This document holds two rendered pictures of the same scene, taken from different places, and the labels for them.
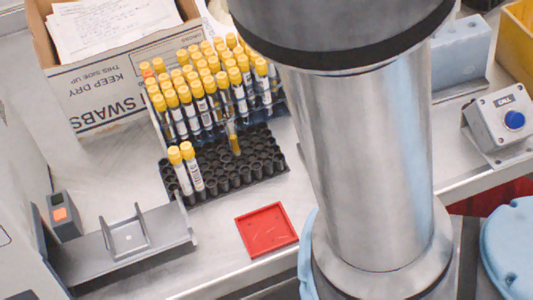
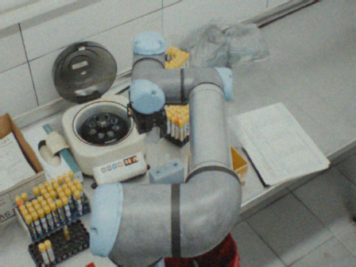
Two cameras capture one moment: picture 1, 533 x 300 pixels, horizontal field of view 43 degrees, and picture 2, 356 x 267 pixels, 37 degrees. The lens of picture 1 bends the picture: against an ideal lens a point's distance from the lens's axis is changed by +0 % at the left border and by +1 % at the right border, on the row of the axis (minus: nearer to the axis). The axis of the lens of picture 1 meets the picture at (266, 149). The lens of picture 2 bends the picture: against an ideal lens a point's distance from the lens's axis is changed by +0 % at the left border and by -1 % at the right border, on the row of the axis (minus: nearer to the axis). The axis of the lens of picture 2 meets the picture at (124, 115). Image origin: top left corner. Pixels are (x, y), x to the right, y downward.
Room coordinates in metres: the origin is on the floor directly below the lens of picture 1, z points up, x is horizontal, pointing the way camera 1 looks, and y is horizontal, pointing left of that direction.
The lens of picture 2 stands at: (-0.18, 0.08, 2.22)
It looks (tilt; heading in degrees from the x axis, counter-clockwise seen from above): 46 degrees down; 344
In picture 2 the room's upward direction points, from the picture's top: 4 degrees counter-clockwise
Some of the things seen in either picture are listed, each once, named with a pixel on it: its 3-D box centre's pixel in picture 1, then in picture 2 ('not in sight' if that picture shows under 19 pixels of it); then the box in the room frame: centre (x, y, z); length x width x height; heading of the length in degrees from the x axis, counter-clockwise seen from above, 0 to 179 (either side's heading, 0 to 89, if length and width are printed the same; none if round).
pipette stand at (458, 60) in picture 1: (450, 57); (166, 179); (0.73, -0.29, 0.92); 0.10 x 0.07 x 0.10; 97
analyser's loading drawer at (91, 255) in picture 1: (111, 242); not in sight; (0.52, 0.22, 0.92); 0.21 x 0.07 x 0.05; 102
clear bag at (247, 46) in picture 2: not in sight; (244, 39); (1.23, -0.81, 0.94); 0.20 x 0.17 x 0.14; 77
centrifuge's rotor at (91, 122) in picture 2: not in sight; (103, 129); (0.96, -0.17, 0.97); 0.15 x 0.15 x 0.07
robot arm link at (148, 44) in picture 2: not in sight; (148, 57); (0.72, -0.24, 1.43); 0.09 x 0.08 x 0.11; 157
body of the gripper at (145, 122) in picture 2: not in sight; (147, 106); (0.72, -0.23, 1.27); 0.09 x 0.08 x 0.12; 97
